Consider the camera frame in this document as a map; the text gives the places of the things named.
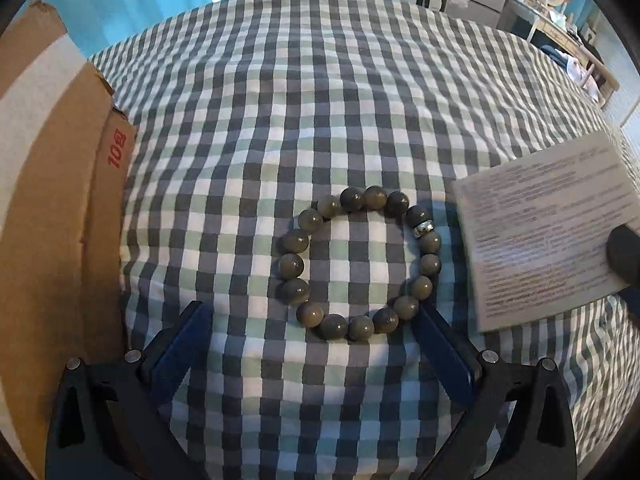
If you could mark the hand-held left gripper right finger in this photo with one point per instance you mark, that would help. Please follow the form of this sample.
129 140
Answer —
445 355

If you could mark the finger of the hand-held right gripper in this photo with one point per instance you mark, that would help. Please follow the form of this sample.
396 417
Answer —
625 252

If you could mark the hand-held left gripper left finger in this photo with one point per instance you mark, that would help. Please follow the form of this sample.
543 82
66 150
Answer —
182 355

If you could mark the white printed paper leaflet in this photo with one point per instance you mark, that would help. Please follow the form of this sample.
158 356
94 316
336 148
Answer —
540 230

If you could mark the pile of clothes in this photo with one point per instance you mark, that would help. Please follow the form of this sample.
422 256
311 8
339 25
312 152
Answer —
575 67

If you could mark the brown cardboard box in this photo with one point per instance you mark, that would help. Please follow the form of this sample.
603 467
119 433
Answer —
50 210

